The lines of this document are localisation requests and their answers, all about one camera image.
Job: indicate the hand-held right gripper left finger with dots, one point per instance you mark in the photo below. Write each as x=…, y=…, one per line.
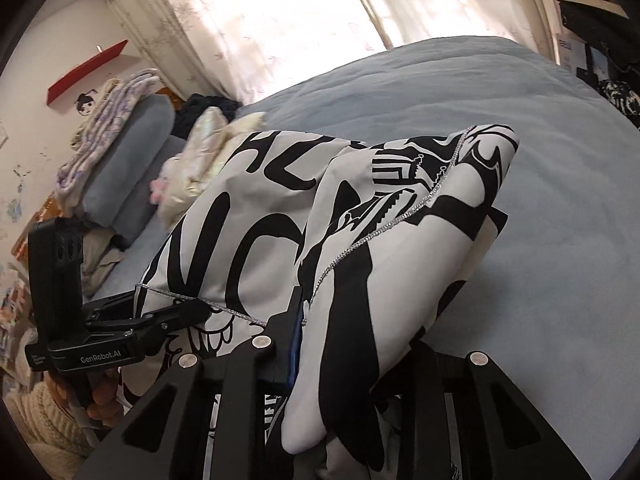
x=280, y=342

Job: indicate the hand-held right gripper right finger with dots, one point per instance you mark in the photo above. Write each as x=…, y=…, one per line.
x=425, y=377

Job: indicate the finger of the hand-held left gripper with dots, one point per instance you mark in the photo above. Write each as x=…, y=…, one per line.
x=170, y=320
x=112, y=305

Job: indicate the black and white printed jacket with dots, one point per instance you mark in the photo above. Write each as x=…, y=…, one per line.
x=350, y=240

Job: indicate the person's left forearm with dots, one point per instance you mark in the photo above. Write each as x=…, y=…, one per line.
x=42, y=425

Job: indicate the person's left hand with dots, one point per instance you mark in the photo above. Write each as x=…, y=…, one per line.
x=112, y=400

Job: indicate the crumpled beige cloth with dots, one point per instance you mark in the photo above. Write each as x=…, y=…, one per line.
x=100, y=260

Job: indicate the orange wooden headboard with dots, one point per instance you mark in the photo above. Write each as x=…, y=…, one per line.
x=37, y=225

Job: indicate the grey-blue pillow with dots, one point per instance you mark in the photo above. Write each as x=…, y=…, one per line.
x=150, y=195
x=132, y=155

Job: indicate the white and pink plush toy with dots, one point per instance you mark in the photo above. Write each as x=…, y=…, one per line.
x=160, y=190

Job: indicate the folded purple floral blanket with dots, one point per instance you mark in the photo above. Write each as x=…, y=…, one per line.
x=100, y=140

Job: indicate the folded beige cloth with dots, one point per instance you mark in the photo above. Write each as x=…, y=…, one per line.
x=97, y=110

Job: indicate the cream puffer jacket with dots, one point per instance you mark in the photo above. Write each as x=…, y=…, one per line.
x=210, y=145

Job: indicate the blue bed blanket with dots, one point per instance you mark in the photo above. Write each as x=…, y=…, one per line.
x=500, y=105

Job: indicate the white floral sheer curtain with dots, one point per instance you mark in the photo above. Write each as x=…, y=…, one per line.
x=280, y=15

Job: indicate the white printed box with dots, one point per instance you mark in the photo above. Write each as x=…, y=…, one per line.
x=570, y=55

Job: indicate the cartoon figure wall sticker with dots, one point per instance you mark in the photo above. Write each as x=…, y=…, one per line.
x=87, y=100

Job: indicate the red wall shelf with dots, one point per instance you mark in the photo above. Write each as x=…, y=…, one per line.
x=87, y=72

